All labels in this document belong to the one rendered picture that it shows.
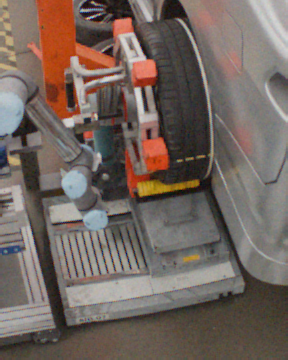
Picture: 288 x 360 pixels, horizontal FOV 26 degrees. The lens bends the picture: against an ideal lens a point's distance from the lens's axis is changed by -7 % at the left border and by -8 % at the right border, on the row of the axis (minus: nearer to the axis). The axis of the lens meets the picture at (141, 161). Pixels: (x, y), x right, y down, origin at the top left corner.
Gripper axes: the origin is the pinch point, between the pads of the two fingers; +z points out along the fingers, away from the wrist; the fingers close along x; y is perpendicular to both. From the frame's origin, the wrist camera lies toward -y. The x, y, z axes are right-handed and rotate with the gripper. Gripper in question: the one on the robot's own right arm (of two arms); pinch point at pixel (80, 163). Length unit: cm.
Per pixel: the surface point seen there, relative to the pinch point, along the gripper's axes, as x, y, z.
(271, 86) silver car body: -61, 40, -63
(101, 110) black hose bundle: -14.8, 11.7, 6.5
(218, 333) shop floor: -14, -97, -26
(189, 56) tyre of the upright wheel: -51, 15, 9
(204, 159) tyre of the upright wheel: -39.5, -18.8, -4.9
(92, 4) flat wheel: -28, -28, 201
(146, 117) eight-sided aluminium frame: -27.6, 4.6, 0.6
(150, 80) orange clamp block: -34.6, 15.8, 3.6
